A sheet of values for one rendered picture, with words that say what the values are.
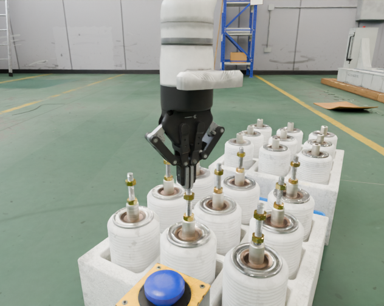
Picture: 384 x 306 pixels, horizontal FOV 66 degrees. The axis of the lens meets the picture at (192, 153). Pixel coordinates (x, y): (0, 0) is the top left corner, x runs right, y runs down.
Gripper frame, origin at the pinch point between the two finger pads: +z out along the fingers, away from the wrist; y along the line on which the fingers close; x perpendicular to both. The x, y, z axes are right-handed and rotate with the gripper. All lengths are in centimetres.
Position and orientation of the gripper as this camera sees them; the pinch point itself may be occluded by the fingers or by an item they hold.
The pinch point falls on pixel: (186, 175)
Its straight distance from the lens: 46.4
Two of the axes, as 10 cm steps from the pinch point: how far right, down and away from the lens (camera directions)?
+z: -0.1, 9.4, 3.3
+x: 5.0, 2.9, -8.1
